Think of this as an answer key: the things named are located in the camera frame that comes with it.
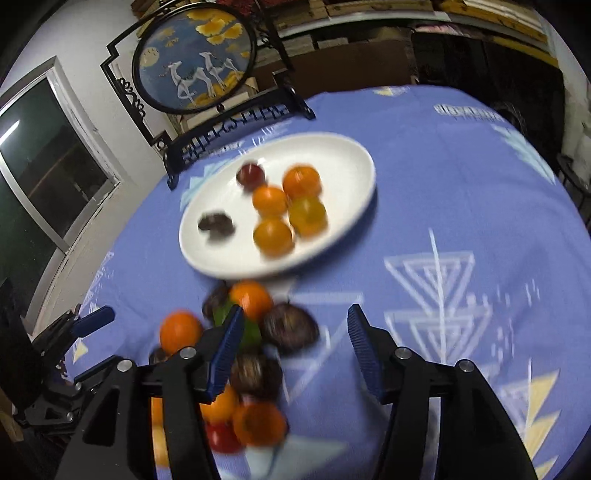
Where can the yellowish tangerine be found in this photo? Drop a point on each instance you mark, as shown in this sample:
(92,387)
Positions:
(308,216)

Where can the dark red plum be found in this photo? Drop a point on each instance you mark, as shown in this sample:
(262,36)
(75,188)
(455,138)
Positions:
(250,175)

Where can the green fruit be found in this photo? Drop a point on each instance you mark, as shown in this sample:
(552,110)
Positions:
(251,333)

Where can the red fruit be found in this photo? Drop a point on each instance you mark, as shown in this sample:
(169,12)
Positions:
(223,437)

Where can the blue patterned tablecloth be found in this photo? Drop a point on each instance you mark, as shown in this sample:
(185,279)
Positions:
(438,207)

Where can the orange tangerine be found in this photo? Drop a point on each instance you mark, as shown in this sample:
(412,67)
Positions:
(158,434)
(301,181)
(253,299)
(224,407)
(259,423)
(273,237)
(270,201)
(181,332)

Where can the white oval plate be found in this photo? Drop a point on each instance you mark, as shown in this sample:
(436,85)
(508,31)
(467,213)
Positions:
(332,203)

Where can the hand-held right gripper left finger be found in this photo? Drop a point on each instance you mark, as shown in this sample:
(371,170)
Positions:
(225,355)

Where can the dark wrinkled passion fruit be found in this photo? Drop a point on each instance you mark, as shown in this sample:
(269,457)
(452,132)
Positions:
(217,299)
(215,225)
(291,328)
(258,374)

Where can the storage shelf with boxes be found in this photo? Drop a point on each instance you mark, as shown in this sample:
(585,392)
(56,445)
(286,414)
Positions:
(415,32)

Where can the round deer painting screen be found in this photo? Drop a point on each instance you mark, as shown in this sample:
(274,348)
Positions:
(196,55)

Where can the white framed window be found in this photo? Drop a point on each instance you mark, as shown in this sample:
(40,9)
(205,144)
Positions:
(51,170)

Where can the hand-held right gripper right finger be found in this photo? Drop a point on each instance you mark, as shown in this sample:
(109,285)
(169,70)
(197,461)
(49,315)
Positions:
(364,355)

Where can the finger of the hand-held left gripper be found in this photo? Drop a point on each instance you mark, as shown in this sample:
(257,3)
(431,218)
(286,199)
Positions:
(92,371)
(94,319)

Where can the dark chair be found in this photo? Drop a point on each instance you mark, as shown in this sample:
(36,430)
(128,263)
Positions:
(575,177)

